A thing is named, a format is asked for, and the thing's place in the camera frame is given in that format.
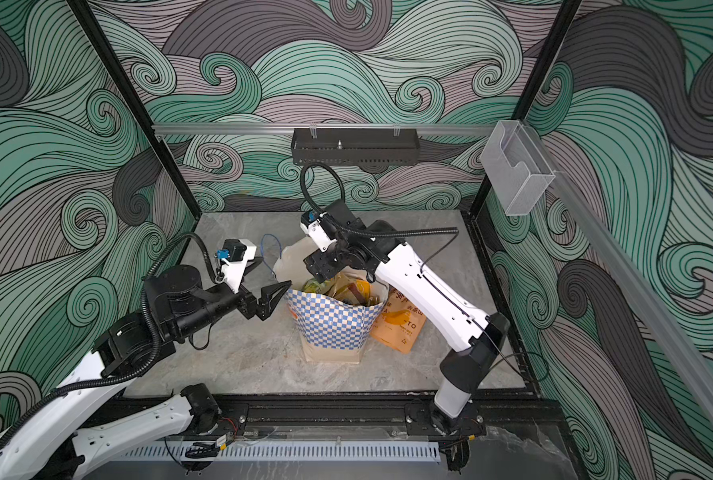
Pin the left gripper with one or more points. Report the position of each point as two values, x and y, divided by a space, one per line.
263 306

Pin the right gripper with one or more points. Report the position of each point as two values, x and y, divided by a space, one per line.
322 265

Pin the green snack bag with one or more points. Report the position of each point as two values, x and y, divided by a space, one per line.
314 286

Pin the gold snack bag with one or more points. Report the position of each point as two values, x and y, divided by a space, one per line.
337 287

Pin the blue checkered paper bag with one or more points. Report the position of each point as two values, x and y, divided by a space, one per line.
330 331

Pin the orange potato chips bag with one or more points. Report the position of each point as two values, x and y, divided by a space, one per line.
400 323

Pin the yellow snack bag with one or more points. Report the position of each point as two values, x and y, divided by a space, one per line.
357 292

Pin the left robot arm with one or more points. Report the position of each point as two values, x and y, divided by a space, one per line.
50 440

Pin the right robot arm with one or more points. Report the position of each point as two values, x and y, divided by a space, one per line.
475 337

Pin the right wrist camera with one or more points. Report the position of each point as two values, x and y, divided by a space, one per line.
312 226

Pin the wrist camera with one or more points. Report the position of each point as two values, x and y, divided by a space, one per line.
312 226
234 257

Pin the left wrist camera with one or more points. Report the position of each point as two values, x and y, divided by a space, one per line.
234 257

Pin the black perforated wall tray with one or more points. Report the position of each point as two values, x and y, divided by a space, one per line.
355 147

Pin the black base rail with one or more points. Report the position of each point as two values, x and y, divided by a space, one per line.
410 412

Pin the back aluminium rail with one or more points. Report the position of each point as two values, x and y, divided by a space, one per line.
241 128

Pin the aluminium rail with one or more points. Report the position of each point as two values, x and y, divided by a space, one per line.
241 128
695 372

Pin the white slotted cable duct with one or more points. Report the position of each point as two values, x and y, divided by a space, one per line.
295 451

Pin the clear plastic wall holder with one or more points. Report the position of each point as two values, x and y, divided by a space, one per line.
517 163

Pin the right aluminium rail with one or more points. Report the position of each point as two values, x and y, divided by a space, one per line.
695 372

